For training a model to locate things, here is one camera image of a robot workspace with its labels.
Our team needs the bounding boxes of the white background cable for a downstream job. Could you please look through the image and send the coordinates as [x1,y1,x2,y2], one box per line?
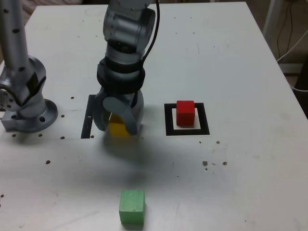
[276,30,308,92]

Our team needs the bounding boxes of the pale pink cloth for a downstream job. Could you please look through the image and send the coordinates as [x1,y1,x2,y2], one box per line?
[22,0,39,15]

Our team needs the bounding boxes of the green cube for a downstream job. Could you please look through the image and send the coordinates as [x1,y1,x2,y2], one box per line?
[118,189,146,226]

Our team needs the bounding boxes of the white metal frame post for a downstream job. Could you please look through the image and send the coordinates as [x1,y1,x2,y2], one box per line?
[262,0,282,45]

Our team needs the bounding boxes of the red cube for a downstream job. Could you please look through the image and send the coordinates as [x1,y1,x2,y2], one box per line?
[176,100,195,127]

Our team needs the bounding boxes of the black tape square outline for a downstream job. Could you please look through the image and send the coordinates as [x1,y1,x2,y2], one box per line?
[164,103,210,136]

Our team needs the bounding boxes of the yellow cube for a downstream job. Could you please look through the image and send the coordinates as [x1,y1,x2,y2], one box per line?
[107,113,131,138]

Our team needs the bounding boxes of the black tape strip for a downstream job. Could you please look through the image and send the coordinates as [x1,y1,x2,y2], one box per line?
[80,94,97,140]

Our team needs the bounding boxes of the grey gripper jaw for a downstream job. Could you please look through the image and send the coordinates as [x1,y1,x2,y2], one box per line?
[103,90,145,136]
[94,90,110,132]

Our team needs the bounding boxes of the thin black background cable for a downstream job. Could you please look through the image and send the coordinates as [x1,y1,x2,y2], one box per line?
[276,0,294,60]

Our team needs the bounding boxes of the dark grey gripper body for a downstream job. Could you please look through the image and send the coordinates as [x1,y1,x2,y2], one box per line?
[99,87,141,108]

